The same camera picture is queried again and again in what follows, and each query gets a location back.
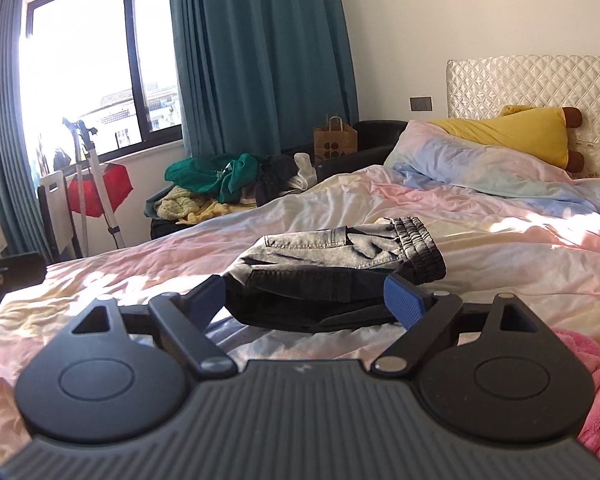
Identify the pale yellow knit garment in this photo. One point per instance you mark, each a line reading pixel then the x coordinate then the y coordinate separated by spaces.
pixel 185 207

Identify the yellow plush pillow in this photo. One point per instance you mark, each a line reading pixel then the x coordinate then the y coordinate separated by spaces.
pixel 541 132

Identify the grey wall outlet plate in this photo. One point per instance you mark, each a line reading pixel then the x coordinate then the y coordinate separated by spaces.
pixel 421 104

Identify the black framed window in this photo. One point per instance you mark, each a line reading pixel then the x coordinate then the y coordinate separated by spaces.
pixel 107 63

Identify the pastel tie-dye bed sheet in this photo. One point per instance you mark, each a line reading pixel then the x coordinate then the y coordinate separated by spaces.
pixel 489 245

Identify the brown paper bag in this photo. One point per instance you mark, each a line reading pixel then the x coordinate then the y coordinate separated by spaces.
pixel 334 140

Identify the teal curtain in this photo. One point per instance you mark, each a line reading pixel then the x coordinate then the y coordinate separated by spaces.
pixel 20 216
pixel 257 76

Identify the black denim pants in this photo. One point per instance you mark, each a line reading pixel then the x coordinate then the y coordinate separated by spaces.
pixel 332 279

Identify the black clothes pile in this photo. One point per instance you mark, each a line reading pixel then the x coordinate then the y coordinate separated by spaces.
pixel 274 174

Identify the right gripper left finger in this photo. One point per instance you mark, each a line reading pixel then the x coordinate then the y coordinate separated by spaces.
pixel 116 372

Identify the black leather armchair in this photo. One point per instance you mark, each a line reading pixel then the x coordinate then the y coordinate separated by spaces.
pixel 376 139

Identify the green sweatshirt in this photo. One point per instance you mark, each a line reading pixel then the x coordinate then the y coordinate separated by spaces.
pixel 221 177

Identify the white quilted headboard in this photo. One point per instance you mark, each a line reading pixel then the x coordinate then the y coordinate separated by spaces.
pixel 478 88

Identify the white garment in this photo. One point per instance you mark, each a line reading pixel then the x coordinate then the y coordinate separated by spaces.
pixel 305 176

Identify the left teal curtain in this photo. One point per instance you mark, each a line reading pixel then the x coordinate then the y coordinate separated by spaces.
pixel 20 216

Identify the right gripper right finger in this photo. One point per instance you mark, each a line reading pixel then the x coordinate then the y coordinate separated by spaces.
pixel 489 372

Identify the right teal curtain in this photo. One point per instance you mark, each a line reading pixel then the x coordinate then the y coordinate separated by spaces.
pixel 257 76

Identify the pastel pillow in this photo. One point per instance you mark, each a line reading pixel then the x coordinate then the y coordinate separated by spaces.
pixel 427 157

